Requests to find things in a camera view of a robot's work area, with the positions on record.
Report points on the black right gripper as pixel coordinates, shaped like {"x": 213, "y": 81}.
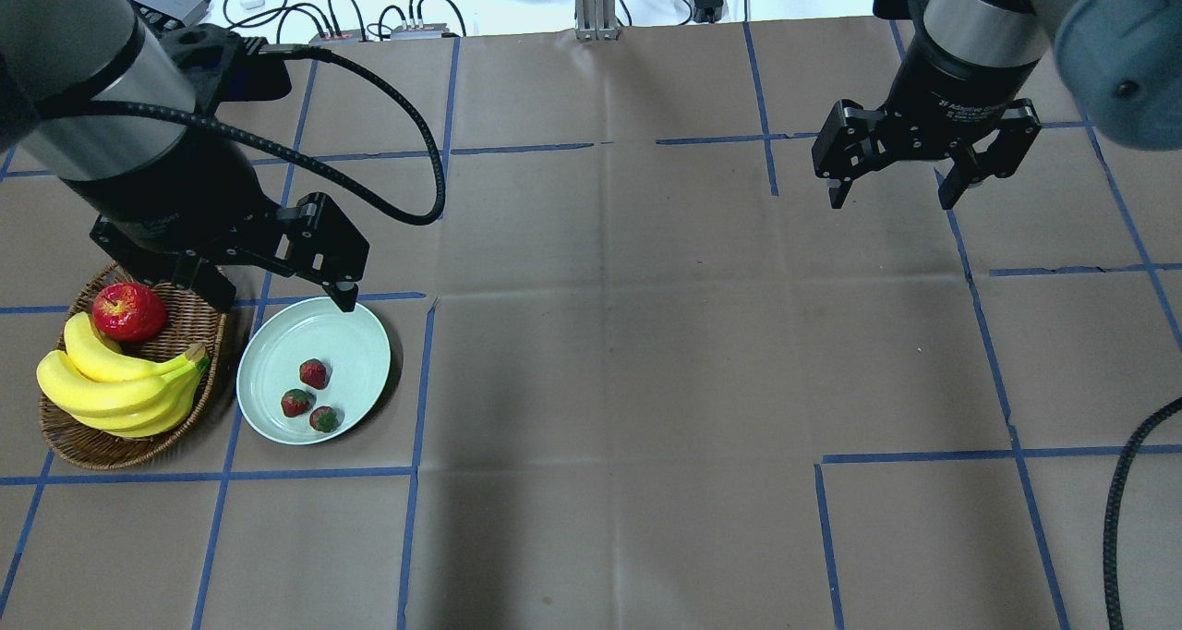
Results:
{"x": 956, "y": 90}

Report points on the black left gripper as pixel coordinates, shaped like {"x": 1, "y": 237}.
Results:
{"x": 175, "y": 191}

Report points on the red strawberry green top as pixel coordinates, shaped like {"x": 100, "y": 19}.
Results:
{"x": 314, "y": 373}

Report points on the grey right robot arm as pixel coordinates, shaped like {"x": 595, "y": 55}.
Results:
{"x": 1119, "y": 58}

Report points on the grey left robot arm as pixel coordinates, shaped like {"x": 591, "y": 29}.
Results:
{"x": 95, "y": 98}

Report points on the light green plate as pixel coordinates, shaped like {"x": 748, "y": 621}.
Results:
{"x": 355, "y": 346}

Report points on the brown wicker basket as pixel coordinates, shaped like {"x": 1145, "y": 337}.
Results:
{"x": 190, "y": 322}

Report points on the red apple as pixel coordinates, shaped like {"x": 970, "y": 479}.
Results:
{"x": 129, "y": 312}

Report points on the yellow banana bunch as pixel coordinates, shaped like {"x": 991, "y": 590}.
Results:
{"x": 93, "y": 381}

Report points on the grey connector box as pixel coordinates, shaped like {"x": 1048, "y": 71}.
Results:
{"x": 418, "y": 32}
{"x": 345, "y": 37}

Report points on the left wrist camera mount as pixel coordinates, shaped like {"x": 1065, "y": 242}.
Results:
{"x": 226, "y": 67}

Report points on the aluminium profile post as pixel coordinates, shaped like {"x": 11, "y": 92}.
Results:
{"x": 595, "y": 20}

